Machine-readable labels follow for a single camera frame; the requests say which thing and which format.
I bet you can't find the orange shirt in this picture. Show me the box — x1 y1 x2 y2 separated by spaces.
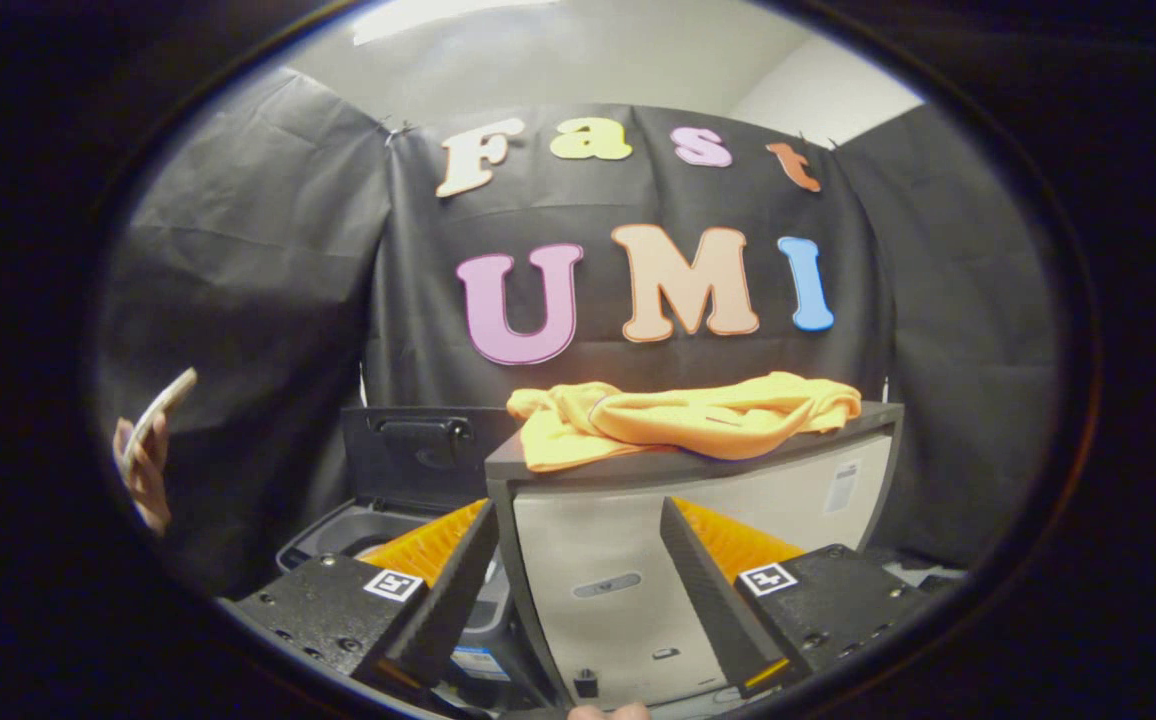
506 371 863 473

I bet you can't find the black backdrop cloth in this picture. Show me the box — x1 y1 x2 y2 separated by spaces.
93 65 1064 601

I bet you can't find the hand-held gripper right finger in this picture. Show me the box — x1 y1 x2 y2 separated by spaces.
660 496 939 701

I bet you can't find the grey washing machine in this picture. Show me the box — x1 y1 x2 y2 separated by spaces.
276 498 539 713

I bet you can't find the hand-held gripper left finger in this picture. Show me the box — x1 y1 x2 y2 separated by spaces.
223 497 501 691

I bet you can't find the white cabinet with dark frame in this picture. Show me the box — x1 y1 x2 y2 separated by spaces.
485 402 906 711

